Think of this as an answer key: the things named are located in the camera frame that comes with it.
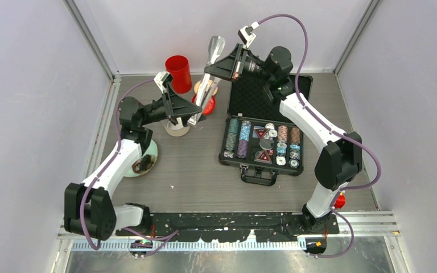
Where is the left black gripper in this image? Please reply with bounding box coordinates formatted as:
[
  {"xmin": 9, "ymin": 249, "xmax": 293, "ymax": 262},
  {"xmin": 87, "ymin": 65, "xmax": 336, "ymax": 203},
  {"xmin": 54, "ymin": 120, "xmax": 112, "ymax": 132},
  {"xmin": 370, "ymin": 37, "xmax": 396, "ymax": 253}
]
[{"xmin": 139, "ymin": 83, "xmax": 206, "ymax": 127}]

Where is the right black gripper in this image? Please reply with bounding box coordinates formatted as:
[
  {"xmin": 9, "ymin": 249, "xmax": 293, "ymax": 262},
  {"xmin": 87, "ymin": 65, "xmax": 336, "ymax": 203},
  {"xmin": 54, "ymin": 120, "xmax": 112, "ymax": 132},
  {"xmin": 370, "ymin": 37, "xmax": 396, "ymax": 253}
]
[{"xmin": 204, "ymin": 44, "xmax": 273, "ymax": 84}]

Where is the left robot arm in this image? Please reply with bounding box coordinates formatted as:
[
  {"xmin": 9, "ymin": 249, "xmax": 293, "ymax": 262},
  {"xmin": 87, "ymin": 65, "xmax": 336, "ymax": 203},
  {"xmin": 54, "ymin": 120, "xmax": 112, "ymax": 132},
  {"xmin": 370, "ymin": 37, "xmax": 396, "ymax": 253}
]
[{"xmin": 64, "ymin": 83, "xmax": 202, "ymax": 250}]

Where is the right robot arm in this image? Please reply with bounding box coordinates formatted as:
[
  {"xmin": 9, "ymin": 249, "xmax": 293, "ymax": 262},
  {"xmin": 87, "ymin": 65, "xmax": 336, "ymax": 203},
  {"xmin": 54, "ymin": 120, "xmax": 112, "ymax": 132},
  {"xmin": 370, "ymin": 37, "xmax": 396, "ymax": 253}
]
[{"xmin": 204, "ymin": 44, "xmax": 362, "ymax": 234}]

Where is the round metal tin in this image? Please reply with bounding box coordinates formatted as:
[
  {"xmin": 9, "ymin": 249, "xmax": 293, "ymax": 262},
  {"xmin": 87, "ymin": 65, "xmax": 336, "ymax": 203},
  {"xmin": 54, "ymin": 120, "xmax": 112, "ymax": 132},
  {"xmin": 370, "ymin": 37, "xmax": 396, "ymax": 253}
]
[{"xmin": 162, "ymin": 118, "xmax": 190, "ymax": 137}]

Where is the cream round inner lid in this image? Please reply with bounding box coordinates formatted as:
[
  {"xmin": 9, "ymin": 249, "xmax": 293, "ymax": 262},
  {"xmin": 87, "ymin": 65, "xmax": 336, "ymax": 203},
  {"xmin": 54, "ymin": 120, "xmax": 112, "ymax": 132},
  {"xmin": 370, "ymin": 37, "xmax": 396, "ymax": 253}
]
[{"xmin": 193, "ymin": 78, "xmax": 219, "ymax": 96}]

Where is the red round lid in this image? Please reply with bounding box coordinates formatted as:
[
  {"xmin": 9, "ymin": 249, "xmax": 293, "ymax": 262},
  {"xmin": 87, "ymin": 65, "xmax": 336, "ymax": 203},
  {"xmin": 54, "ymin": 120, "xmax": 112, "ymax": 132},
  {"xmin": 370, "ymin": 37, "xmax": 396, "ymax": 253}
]
[{"xmin": 203, "ymin": 96, "xmax": 216, "ymax": 115}]

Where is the red cylindrical container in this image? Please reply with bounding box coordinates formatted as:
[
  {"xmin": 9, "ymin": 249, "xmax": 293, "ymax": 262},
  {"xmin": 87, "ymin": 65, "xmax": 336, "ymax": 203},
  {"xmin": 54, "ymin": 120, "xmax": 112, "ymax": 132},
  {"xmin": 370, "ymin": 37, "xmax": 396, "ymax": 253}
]
[{"xmin": 165, "ymin": 55, "xmax": 192, "ymax": 94}]

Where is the pale green plate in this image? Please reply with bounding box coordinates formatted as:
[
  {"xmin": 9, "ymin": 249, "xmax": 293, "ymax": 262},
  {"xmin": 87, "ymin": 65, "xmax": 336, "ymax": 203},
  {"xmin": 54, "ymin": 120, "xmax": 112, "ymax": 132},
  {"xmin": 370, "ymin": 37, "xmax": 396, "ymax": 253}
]
[{"xmin": 124, "ymin": 140, "xmax": 158, "ymax": 178}]

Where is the black poker chip case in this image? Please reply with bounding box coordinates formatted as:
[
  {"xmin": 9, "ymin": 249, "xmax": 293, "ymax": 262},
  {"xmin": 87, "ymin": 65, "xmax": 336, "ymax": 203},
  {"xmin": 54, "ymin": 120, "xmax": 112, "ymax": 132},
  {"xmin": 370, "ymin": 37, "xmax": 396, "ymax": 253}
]
[{"xmin": 218, "ymin": 77, "xmax": 304, "ymax": 186}]

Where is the yellow toy block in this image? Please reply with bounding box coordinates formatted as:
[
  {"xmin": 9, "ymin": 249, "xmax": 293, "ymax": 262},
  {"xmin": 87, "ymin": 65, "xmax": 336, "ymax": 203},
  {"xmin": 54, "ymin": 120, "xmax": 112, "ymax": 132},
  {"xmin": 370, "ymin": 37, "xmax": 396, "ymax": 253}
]
[{"xmin": 333, "ymin": 193, "xmax": 346, "ymax": 209}]

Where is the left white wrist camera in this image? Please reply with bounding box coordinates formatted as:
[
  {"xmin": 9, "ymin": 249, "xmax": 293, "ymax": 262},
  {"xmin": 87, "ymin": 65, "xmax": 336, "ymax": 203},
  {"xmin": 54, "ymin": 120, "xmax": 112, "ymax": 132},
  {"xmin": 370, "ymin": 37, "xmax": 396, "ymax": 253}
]
[{"xmin": 154, "ymin": 71, "xmax": 172, "ymax": 93}]

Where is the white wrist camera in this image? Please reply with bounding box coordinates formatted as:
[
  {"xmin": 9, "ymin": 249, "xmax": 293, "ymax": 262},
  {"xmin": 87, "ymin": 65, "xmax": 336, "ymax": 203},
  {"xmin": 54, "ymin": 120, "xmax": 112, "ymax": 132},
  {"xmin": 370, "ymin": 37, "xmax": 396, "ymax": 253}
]
[
  {"xmin": 154, "ymin": 71, "xmax": 172, "ymax": 93},
  {"xmin": 238, "ymin": 22, "xmax": 259, "ymax": 49}
]

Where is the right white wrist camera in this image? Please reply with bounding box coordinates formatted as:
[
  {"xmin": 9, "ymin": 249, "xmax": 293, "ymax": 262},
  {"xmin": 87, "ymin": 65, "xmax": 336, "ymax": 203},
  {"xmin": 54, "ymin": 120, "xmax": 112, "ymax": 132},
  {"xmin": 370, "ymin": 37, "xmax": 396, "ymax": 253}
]
[{"xmin": 238, "ymin": 22, "xmax": 259, "ymax": 49}]

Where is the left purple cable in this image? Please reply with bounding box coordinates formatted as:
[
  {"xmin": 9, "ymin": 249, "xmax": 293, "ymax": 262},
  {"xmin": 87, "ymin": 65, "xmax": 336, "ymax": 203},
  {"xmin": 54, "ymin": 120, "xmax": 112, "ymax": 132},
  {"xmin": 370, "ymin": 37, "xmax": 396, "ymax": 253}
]
[{"xmin": 79, "ymin": 79, "xmax": 179, "ymax": 258}]

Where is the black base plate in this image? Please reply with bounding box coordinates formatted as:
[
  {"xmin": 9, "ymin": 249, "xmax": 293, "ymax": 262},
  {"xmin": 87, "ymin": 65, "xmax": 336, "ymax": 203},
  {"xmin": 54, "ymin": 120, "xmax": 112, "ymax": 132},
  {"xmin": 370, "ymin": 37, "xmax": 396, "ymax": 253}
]
[{"xmin": 131, "ymin": 212, "xmax": 339, "ymax": 243}]

